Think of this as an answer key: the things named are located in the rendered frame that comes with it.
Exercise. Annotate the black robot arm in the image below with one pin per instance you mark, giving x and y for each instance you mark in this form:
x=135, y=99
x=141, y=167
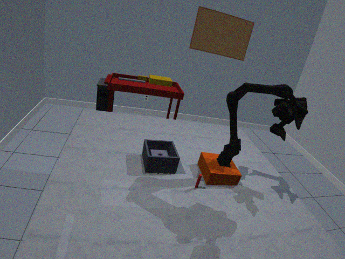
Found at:
x=284, y=91

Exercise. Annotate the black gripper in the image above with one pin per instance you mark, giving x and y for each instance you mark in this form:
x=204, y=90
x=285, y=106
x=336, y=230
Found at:
x=298, y=112

